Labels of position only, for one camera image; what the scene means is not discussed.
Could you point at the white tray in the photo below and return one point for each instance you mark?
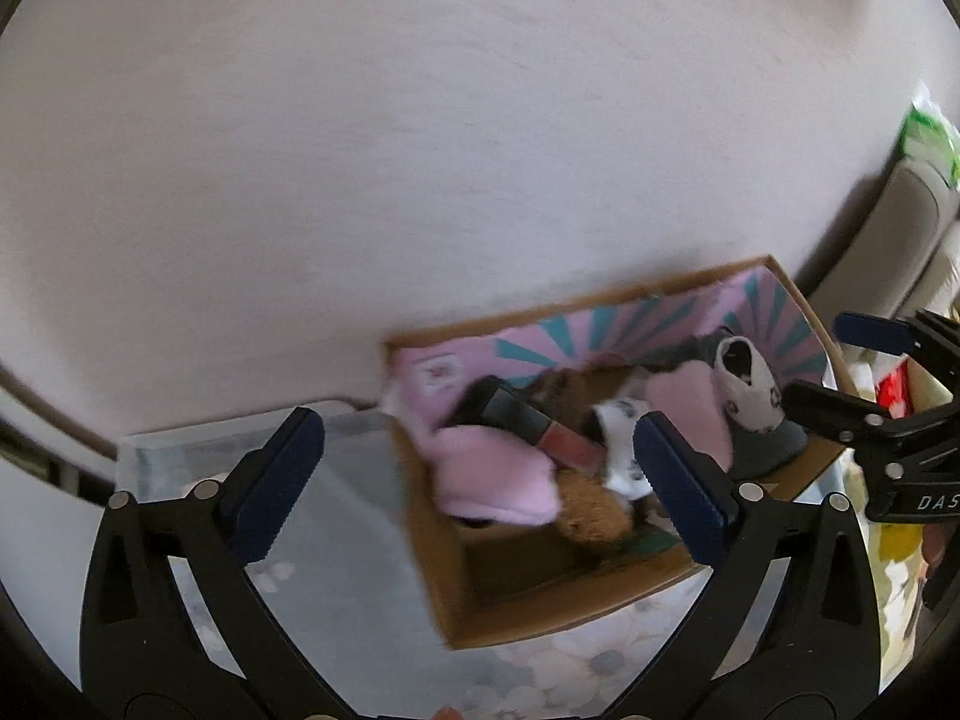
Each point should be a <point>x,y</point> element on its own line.
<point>167,464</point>

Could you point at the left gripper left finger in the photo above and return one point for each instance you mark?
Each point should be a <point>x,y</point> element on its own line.
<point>172,625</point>

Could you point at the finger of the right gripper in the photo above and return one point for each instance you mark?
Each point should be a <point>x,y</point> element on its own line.
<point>828,413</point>
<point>874,333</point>

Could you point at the blue floral cloth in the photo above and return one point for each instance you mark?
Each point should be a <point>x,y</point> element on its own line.
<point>341,580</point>

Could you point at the pink patterned cardboard box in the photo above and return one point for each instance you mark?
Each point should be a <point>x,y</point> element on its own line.
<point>491,583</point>

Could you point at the red package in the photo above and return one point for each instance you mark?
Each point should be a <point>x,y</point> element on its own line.
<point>893,393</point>

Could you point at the beige sofa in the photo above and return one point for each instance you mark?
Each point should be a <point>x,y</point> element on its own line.
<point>894,246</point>

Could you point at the green white package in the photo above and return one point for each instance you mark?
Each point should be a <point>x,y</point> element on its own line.
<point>927,135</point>

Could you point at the grey fuzzy sock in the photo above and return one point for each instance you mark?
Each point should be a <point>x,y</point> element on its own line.
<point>755,455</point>

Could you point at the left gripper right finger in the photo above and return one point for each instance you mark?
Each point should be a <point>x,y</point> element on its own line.
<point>787,625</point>

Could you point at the left hand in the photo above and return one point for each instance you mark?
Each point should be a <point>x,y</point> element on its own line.
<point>447,713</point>

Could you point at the white panda sock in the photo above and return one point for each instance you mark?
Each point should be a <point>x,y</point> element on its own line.
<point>748,390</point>
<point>622,473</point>

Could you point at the pink fuzzy sock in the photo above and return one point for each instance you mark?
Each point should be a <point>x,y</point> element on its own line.
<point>687,396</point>
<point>482,473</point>

